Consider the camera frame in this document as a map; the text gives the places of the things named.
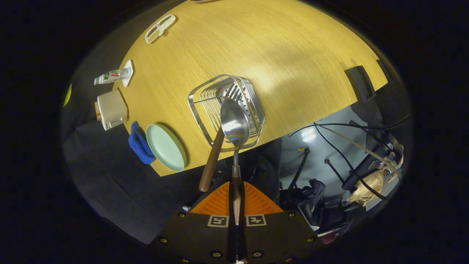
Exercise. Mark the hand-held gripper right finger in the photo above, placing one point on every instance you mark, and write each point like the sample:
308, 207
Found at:
243, 220

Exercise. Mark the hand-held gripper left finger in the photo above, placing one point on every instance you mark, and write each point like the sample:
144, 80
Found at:
230, 220

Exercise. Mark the dark cloth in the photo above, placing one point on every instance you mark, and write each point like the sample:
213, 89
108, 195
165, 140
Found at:
311, 190

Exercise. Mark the pale green plate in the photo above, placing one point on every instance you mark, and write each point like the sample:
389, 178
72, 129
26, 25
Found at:
166, 146

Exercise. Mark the blue cloth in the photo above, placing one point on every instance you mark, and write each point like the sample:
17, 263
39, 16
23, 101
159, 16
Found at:
141, 148

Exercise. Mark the brown taped bundle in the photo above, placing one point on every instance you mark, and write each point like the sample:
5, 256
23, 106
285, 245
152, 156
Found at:
368, 185

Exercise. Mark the white toaster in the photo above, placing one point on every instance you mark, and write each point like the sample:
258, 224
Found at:
111, 108

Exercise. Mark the toast slice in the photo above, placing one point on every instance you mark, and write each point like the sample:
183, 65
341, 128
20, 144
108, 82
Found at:
97, 112

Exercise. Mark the white coaster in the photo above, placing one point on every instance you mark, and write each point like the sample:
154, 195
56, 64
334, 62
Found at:
129, 69

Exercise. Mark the small plastic drink bottle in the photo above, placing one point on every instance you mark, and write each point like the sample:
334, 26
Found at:
111, 76

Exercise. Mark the white divided tray with beans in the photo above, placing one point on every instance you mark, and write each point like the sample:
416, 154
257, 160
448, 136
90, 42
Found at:
159, 29

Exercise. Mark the plate of mixed food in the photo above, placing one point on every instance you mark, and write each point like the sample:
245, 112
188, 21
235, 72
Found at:
203, 0

